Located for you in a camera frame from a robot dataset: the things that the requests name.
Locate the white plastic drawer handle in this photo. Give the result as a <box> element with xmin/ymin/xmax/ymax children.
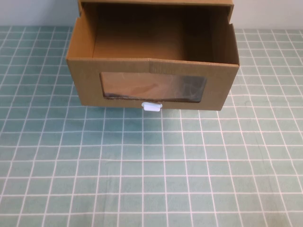
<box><xmin>141</xmin><ymin>102</ymin><xmax>163</xmax><ymax>112</ymax></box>

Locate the brown cardboard shoe box shell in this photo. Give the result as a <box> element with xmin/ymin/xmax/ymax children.
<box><xmin>77</xmin><ymin>0</ymin><xmax>235</xmax><ymax>26</ymax></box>

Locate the cardboard drawer with window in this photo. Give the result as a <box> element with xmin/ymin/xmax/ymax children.
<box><xmin>65</xmin><ymin>4</ymin><xmax>241</xmax><ymax>112</ymax></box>

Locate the green checked tablecloth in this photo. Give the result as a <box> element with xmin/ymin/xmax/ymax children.
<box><xmin>0</xmin><ymin>25</ymin><xmax>303</xmax><ymax>227</ymax></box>

